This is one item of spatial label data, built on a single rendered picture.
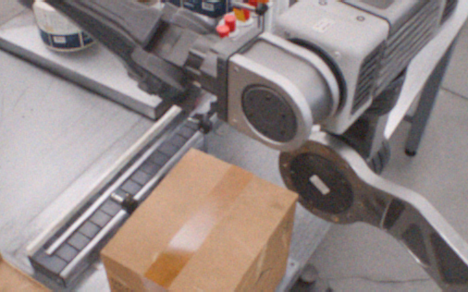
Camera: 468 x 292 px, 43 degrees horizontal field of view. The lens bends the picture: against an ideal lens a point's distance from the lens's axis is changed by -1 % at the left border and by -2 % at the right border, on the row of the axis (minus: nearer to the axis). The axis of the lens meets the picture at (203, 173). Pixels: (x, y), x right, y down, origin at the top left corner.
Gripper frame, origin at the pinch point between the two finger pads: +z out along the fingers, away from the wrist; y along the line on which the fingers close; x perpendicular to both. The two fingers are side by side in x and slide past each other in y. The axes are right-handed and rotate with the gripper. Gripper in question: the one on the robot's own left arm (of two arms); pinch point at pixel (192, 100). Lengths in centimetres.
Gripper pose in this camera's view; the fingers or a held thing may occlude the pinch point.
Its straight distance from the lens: 160.0
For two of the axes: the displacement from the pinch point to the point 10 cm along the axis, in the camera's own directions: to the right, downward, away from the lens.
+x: -4.2, 9.1, 0.5
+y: -8.3, -4.0, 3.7
